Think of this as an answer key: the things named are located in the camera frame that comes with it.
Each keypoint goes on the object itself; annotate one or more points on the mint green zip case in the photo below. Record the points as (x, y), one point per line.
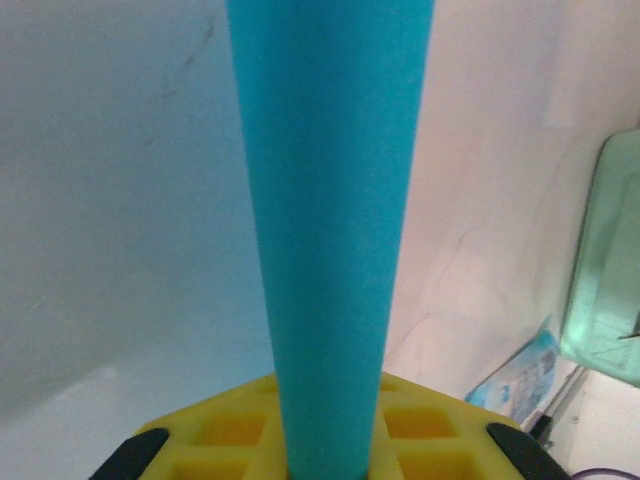
(610, 250)

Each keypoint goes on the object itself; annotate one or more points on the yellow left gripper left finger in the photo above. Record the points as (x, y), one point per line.
(220, 430)

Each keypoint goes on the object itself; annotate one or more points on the teal square paper sheet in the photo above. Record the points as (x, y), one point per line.
(325, 200)

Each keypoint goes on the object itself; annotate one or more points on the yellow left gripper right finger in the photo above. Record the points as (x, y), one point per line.
(430, 430)

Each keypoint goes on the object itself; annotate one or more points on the blue wet wipes packet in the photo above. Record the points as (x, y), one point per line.
(525, 380)

